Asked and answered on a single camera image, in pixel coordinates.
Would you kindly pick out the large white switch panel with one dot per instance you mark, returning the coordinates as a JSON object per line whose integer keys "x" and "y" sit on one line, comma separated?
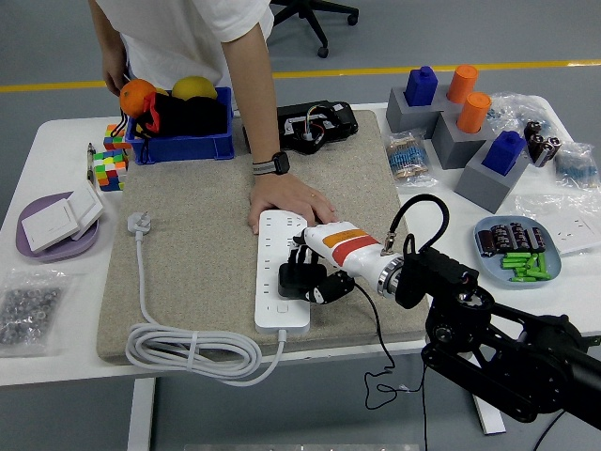
{"x": 49, "y": 225}

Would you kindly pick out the grey block with orange cylinder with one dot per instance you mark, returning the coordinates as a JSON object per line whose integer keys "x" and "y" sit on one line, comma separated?
{"x": 453, "y": 145}

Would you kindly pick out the black red cloth pouch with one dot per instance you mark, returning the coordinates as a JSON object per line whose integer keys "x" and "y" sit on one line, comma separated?
{"x": 197, "y": 117}

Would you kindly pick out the orange fruit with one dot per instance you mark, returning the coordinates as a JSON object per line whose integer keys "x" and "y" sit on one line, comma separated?
{"x": 134, "y": 96}

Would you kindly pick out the blue plastic bin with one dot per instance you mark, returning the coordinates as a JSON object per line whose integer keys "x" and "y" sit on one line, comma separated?
{"x": 183, "y": 148}

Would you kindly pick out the large clear resistor bag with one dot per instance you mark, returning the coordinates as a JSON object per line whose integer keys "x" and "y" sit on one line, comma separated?
{"x": 516, "y": 110}

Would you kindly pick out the small colourful puzzle cube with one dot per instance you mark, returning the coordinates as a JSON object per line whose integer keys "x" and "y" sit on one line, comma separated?
{"x": 115, "y": 136}

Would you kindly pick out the small white switch panel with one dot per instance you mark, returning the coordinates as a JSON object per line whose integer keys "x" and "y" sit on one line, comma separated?
{"x": 87, "y": 204}

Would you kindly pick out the white power strip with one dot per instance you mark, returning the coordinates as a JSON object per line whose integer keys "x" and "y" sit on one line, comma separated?
{"x": 268, "y": 300}

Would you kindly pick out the black plug adapter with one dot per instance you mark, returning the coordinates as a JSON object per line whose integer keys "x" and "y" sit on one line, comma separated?
{"x": 293, "y": 284}

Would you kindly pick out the black office chair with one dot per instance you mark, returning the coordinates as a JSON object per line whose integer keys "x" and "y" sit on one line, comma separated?
{"x": 310, "y": 16}

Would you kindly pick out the black open electronic device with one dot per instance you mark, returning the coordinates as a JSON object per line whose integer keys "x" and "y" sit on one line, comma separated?
{"x": 338, "y": 122}

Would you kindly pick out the grey-brown mat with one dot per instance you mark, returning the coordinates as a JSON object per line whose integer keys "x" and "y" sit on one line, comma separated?
{"x": 202, "y": 197}

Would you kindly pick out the metal pen tool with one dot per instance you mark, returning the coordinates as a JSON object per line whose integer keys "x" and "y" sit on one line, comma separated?
{"x": 91, "y": 162}

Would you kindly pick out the person's right hand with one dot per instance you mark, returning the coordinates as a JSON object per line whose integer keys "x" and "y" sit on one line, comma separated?
{"x": 115, "y": 73}

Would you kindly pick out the white table leg with foot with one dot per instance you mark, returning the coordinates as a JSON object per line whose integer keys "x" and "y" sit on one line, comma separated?
{"x": 493, "y": 423}

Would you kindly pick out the black cylindrical capacitor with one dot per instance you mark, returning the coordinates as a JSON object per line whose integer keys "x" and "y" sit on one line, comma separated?
{"x": 501, "y": 237}
{"x": 550, "y": 151}
{"x": 486, "y": 243}
{"x": 538, "y": 239}
{"x": 534, "y": 130}
{"x": 519, "y": 236}
{"x": 537, "y": 148}

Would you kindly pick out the large colourful puzzle cube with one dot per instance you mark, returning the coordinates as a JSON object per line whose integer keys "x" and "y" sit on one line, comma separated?
{"x": 110, "y": 169}

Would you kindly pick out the bag of metal nuts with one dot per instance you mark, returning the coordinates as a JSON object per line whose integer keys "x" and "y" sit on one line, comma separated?
{"x": 28, "y": 310}

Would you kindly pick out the person's left hand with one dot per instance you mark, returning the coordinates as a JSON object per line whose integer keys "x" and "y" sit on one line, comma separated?
{"x": 286, "y": 197}

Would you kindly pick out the black grey wristwatch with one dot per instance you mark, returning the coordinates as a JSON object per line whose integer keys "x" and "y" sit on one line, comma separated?
{"x": 272, "y": 164}

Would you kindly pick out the yellow lemon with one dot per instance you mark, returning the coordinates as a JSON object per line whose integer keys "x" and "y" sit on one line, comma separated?
{"x": 192, "y": 87}

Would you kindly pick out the blue peg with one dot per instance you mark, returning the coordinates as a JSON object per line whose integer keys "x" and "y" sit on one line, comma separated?
{"x": 503, "y": 152}
{"x": 421, "y": 87}

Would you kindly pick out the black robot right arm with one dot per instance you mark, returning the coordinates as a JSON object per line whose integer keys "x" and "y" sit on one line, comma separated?
{"x": 436, "y": 272}

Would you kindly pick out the grey block with blue peg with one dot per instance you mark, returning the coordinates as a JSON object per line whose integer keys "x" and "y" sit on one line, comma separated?
{"x": 483, "y": 188}
{"x": 401, "y": 113}

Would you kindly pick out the orange cylinder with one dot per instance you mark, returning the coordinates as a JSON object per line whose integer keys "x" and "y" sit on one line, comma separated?
{"x": 462, "y": 82}
{"x": 473, "y": 113}

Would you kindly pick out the white socket in clear bag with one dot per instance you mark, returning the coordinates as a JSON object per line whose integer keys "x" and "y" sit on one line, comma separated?
{"x": 573, "y": 230}

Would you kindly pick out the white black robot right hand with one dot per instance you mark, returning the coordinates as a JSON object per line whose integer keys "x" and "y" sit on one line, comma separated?
{"x": 347, "y": 249}

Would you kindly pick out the light blue plate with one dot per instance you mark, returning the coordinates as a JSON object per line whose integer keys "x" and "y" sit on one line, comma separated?
{"x": 497, "y": 277}

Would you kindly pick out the purple tray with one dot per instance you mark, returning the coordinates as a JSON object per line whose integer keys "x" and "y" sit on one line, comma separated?
{"x": 66, "y": 249}

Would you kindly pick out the bag of brown-blue resistors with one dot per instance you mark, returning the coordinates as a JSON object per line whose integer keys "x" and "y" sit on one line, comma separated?
{"x": 407, "y": 160}

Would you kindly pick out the small blue resistor bag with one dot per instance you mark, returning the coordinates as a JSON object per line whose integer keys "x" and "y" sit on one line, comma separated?
{"x": 577, "y": 166}

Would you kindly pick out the green battery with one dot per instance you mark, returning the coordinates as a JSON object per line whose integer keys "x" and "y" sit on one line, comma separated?
{"x": 542, "y": 277}
{"x": 523, "y": 279}
{"x": 543, "y": 264}
{"x": 526, "y": 272}
{"x": 514, "y": 264}
{"x": 516, "y": 257}
{"x": 532, "y": 262}

